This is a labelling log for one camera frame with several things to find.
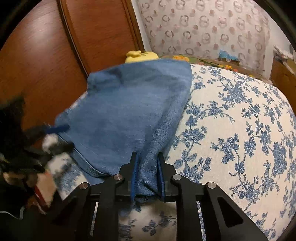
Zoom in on yellow plush toy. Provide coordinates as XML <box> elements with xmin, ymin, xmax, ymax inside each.
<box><xmin>125</xmin><ymin>51</ymin><xmax>159</xmax><ymax>63</ymax></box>

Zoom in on stack of papers on sideboard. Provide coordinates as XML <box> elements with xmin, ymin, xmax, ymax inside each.
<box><xmin>273</xmin><ymin>45</ymin><xmax>295</xmax><ymax>62</ymax></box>

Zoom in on blue floral white bedspread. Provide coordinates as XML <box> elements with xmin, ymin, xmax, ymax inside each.
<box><xmin>47</xmin><ymin>63</ymin><xmax>296</xmax><ymax>241</ymax></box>

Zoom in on small blue object by curtain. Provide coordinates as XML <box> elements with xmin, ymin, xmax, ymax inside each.
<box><xmin>218</xmin><ymin>50</ymin><xmax>239</xmax><ymax>61</ymax></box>

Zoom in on brown wooden wardrobe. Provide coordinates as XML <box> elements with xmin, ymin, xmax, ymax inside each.
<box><xmin>1</xmin><ymin>1</ymin><xmax>144</xmax><ymax>128</ymax></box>

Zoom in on wooden sideboard cabinet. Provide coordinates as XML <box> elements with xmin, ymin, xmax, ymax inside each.
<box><xmin>270</xmin><ymin>58</ymin><xmax>295</xmax><ymax>94</ymax></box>

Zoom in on patterned sheer curtain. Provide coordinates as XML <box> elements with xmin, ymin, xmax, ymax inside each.
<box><xmin>137</xmin><ymin>0</ymin><xmax>270</xmax><ymax>74</ymax></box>

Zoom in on blue denim pants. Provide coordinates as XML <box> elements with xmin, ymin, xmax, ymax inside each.
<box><xmin>55</xmin><ymin>59</ymin><xmax>192</xmax><ymax>198</ymax></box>

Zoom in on colourful flower blanket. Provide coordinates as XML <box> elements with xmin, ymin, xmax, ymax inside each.
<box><xmin>161</xmin><ymin>55</ymin><xmax>273</xmax><ymax>85</ymax></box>

